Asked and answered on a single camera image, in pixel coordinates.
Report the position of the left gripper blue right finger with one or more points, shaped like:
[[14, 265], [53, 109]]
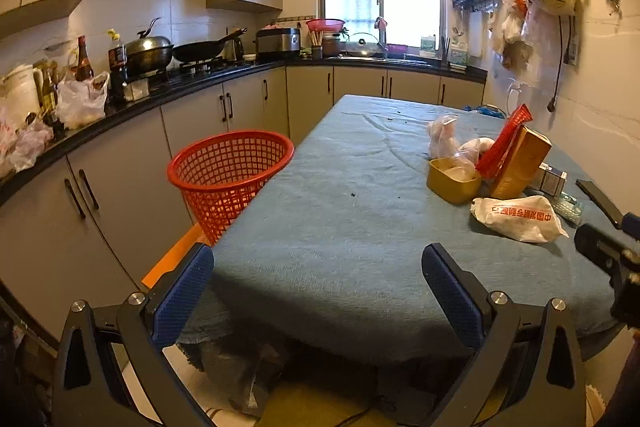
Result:
[[459, 294]]

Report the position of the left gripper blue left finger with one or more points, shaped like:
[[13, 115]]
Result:
[[177, 292]]

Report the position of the white printed paper bag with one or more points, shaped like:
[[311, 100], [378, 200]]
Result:
[[529, 219]]

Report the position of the white blue medicine box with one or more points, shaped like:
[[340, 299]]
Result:
[[549, 180]]

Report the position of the tall orange carton box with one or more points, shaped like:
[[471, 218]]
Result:
[[519, 168]]

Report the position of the red foil packet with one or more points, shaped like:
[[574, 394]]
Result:
[[489, 162]]

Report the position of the knotted white plastic bag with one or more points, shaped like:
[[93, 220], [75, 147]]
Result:
[[442, 134]]

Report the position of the black kitchen countertop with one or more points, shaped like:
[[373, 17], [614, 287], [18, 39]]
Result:
[[180, 85]]

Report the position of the orange stool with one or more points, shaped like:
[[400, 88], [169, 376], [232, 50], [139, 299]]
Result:
[[175, 254]]

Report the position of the yellow plastic tub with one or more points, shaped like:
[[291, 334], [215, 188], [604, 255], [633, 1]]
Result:
[[453, 179]]

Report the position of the red plastic mesh basket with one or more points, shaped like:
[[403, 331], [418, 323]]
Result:
[[219, 176]]

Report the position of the blue bag on chair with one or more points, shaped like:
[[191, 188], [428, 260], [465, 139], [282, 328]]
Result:
[[487, 110]]

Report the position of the white plastic bag on counter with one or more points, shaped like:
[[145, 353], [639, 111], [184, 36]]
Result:
[[81, 102]]

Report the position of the brown sauce bottle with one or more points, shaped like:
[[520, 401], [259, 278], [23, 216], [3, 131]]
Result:
[[84, 70]]

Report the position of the steel lidded pot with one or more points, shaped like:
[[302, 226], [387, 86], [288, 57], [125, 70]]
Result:
[[148, 53]]

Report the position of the dark soy sauce bottle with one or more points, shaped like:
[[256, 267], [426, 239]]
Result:
[[117, 58]]

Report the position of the black wok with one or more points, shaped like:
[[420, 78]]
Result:
[[203, 51]]

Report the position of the white kettle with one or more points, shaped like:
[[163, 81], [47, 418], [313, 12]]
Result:
[[19, 89]]

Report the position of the glass pot lid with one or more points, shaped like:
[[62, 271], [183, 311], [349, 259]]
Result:
[[363, 44]]

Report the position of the silver rice cooker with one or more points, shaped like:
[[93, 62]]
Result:
[[277, 44]]

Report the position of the red plastic colander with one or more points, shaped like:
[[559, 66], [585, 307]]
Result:
[[330, 25]]

